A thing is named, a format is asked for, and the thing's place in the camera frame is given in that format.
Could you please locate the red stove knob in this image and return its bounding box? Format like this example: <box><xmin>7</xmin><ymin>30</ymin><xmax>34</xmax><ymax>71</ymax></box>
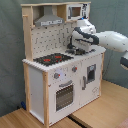
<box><xmin>71</xmin><ymin>65</ymin><xmax>78</xmax><ymax>73</ymax></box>
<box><xmin>54</xmin><ymin>73</ymin><xmax>60</xmax><ymax>79</ymax></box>

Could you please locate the left red stove knob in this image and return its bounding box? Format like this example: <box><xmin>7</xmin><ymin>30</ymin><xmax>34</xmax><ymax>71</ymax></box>
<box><xmin>54</xmin><ymin>73</ymin><xmax>60</xmax><ymax>79</ymax></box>

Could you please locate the grey range hood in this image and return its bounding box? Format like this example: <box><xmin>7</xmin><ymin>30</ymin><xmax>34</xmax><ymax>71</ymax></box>
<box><xmin>35</xmin><ymin>5</ymin><xmax>64</xmax><ymax>27</ymax></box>

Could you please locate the toy oven door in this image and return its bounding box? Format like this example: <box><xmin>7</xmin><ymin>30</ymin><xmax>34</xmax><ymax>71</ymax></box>
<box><xmin>56</xmin><ymin>81</ymin><xmax>74</xmax><ymax>111</ymax></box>

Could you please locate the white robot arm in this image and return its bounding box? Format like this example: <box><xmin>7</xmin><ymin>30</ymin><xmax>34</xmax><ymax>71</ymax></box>
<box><xmin>72</xmin><ymin>19</ymin><xmax>128</xmax><ymax>70</ymax></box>

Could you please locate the grey toy sink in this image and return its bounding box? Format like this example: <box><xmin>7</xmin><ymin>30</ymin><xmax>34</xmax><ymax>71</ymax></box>
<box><xmin>65</xmin><ymin>48</ymin><xmax>96</xmax><ymax>55</ymax></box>

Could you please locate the grey cabinet door handle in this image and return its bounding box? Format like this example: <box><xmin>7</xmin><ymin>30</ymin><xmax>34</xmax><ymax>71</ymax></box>
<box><xmin>82</xmin><ymin>76</ymin><xmax>86</xmax><ymax>90</ymax></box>

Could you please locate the black toy faucet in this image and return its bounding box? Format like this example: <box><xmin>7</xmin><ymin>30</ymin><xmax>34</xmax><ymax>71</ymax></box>
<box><xmin>67</xmin><ymin>36</ymin><xmax>75</xmax><ymax>49</ymax></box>

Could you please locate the black toy stovetop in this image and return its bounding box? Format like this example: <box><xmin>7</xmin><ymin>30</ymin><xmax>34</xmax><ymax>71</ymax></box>
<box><xmin>34</xmin><ymin>53</ymin><xmax>71</xmax><ymax>66</ymax></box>

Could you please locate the small metal pot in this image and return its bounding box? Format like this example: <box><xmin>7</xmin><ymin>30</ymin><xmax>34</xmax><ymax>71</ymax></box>
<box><xmin>75</xmin><ymin>49</ymin><xmax>85</xmax><ymax>55</ymax></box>

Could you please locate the white toy microwave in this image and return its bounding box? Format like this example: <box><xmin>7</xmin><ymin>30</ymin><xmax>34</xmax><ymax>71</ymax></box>
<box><xmin>67</xmin><ymin>4</ymin><xmax>87</xmax><ymax>20</ymax></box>

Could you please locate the wooden toy kitchen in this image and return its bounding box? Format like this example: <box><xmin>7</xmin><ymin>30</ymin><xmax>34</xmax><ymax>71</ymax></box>
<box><xmin>22</xmin><ymin>2</ymin><xmax>105</xmax><ymax>127</ymax></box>

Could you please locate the right red stove knob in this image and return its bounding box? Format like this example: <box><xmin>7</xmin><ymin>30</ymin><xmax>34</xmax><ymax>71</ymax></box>
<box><xmin>71</xmin><ymin>65</ymin><xmax>78</xmax><ymax>73</ymax></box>

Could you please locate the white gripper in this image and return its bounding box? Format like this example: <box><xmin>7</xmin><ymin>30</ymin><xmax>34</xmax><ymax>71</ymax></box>
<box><xmin>72</xmin><ymin>38</ymin><xmax>93</xmax><ymax>52</ymax></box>

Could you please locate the grey ice dispenser panel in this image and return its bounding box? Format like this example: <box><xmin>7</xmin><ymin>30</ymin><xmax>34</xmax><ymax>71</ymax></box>
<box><xmin>87</xmin><ymin>65</ymin><xmax>96</xmax><ymax>83</ymax></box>

